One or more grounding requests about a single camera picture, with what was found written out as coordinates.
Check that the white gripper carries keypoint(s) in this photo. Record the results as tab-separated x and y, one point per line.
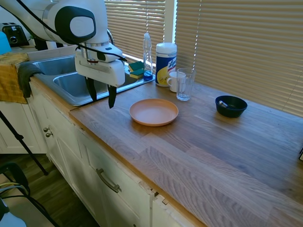
101	71

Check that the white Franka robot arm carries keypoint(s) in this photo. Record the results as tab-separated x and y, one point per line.
78	23

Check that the stainless steel double sink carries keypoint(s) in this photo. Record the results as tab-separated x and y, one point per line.
71	82

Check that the white mug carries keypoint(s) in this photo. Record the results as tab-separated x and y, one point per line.
172	81

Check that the tan blinds behind sink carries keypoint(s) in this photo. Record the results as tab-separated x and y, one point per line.
135	23

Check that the yellow green sponge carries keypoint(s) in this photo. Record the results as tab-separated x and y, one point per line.
136	65
136	74

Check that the clear dish soap bottle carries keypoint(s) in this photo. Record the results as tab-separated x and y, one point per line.
148	71

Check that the orange plate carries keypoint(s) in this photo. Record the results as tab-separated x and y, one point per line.
154	112

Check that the chrome faucet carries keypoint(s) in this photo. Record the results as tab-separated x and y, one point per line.
112	37

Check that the round metal cabinet knob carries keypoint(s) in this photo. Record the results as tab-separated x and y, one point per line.
46	129
49	135

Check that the white disinfecting wipes canister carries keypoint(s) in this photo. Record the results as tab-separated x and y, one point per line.
165	63

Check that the white kitchen cabinets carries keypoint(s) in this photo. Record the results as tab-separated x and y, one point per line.
75	160

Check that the gray cloth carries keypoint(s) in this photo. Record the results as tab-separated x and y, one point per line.
24	75

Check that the clear drinking glass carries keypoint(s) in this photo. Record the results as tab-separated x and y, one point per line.
187	91

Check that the black tripod leg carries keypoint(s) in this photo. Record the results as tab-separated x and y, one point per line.
26	146

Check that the yellow towel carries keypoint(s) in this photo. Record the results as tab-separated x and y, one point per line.
8	78

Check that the white window mullion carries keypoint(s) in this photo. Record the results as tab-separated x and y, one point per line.
171	21

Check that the black toaster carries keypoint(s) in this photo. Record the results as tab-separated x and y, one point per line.
14	35

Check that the light blue plastic object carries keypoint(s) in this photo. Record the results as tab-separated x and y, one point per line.
4	45

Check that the small metal utensil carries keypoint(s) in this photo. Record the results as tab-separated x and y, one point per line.
223	103

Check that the dark blue bowl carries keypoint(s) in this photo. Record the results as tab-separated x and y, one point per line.
230	112

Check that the wide tan window blinds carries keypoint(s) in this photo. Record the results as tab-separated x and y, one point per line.
241	47

